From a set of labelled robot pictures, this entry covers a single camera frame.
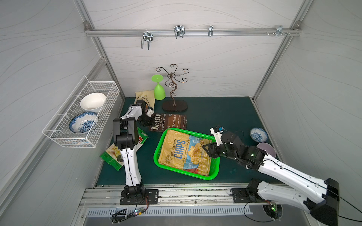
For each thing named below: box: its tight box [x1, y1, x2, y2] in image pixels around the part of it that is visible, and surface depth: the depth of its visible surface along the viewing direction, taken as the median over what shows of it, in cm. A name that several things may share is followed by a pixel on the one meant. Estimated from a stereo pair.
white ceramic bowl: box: [80, 92, 107, 112], surface depth 72 cm
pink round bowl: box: [256, 142, 277, 159], surface depth 89 cm
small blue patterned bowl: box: [249, 127, 269, 143], surface depth 98 cm
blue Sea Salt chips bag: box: [158, 129, 213, 176], surface depth 83 cm
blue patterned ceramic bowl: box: [69, 111, 98, 134], surface depth 65 cm
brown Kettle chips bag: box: [149, 113, 188, 133], surface depth 105 cm
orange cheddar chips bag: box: [133, 89, 156, 109], surface depth 120 cm
